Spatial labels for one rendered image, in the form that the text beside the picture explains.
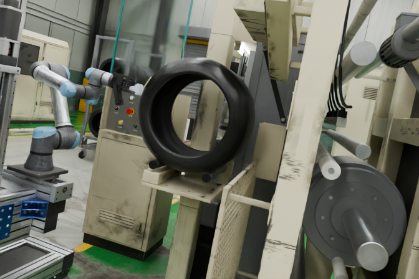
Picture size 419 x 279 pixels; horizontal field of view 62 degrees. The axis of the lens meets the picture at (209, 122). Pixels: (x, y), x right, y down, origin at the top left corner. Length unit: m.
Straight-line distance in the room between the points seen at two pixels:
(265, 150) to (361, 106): 3.21
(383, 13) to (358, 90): 6.43
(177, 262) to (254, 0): 1.56
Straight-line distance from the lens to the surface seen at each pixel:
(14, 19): 1.98
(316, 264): 2.33
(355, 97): 5.01
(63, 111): 2.23
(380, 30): 11.15
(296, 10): 1.40
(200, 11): 12.04
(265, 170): 1.93
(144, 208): 2.67
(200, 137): 2.05
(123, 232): 2.80
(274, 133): 1.91
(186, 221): 2.17
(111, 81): 1.96
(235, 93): 1.62
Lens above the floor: 1.27
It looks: 4 degrees down
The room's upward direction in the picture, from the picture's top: 11 degrees clockwise
